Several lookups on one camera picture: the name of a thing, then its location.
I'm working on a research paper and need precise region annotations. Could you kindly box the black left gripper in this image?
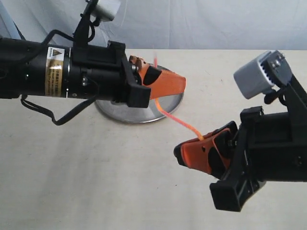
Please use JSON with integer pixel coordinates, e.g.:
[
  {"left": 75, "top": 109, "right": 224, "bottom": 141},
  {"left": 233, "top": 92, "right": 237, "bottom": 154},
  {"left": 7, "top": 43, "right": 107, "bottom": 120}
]
[{"left": 69, "top": 41, "right": 187, "bottom": 107}]

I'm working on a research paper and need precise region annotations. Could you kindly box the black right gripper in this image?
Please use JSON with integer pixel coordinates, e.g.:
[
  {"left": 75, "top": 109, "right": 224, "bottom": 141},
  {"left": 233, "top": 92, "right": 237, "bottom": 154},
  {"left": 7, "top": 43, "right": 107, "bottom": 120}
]
[{"left": 174, "top": 106, "right": 307, "bottom": 212}]

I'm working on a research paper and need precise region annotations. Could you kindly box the thin pink stick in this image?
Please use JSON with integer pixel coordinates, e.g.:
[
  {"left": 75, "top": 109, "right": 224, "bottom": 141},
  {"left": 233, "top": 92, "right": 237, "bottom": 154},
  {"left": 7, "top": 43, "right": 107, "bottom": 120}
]
[{"left": 153, "top": 55, "right": 204, "bottom": 140}]

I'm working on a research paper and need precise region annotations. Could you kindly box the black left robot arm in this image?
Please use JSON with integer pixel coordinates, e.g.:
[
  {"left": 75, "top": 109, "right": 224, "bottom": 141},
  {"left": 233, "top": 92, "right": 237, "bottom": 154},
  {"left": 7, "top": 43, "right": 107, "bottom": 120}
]
[{"left": 0, "top": 38, "right": 186, "bottom": 108}]

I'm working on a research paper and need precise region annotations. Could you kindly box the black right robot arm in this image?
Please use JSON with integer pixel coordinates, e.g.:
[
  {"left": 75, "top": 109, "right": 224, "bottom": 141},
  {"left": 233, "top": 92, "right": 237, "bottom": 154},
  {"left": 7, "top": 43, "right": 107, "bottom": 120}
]
[{"left": 174, "top": 77, "right": 307, "bottom": 212}]

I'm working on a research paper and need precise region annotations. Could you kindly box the round stainless steel plate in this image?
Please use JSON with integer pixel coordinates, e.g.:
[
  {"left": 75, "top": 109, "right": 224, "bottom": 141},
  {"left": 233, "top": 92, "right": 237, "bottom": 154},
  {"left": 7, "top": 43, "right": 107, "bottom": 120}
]
[{"left": 94, "top": 64, "right": 185, "bottom": 124}]

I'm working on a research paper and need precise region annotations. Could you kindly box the white backdrop curtain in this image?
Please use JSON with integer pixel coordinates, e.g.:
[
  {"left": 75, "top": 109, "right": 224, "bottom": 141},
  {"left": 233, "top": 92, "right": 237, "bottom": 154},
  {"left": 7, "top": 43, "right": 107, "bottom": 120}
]
[{"left": 0, "top": 0, "right": 307, "bottom": 50}]

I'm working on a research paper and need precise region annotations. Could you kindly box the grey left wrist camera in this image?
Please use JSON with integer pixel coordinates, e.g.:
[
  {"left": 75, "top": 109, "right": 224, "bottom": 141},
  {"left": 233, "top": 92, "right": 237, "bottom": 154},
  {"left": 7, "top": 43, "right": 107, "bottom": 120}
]
[{"left": 91, "top": 0, "right": 121, "bottom": 22}]

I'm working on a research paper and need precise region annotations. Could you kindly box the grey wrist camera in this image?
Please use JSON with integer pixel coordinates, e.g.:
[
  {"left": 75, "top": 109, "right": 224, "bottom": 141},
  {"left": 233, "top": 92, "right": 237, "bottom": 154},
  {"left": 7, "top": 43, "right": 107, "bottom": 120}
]
[
  {"left": 91, "top": 0, "right": 121, "bottom": 22},
  {"left": 233, "top": 50, "right": 293, "bottom": 99}
]

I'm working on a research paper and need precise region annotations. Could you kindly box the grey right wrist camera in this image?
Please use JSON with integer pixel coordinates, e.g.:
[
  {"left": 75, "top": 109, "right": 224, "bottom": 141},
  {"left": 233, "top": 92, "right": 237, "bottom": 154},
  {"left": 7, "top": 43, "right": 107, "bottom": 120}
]
[{"left": 233, "top": 50, "right": 293, "bottom": 99}]

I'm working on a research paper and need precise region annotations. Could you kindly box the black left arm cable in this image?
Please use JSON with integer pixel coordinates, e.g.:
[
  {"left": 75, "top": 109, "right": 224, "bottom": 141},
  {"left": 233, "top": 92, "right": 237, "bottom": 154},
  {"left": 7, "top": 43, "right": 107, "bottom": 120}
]
[{"left": 20, "top": 0, "right": 100, "bottom": 127}]

